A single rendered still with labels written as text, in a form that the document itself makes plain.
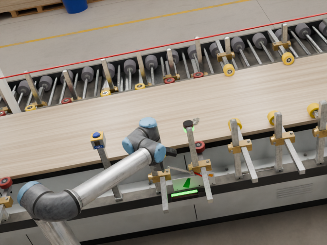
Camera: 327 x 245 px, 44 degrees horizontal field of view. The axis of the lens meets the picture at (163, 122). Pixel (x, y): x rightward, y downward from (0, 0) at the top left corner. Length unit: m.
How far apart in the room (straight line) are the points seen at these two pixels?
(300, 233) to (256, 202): 0.38
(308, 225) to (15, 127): 2.30
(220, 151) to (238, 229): 0.76
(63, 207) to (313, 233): 2.03
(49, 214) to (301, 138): 1.73
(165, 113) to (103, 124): 0.45
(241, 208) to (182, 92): 0.97
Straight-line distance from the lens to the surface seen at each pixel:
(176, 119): 2.74
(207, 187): 2.29
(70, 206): 1.63
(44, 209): 1.65
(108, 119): 2.91
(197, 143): 2.51
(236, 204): 3.05
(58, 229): 1.84
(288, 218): 3.24
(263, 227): 3.18
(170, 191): 2.53
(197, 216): 3.08
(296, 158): 2.29
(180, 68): 3.68
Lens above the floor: 2.53
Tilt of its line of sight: 37 degrees down
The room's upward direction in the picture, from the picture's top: 13 degrees counter-clockwise
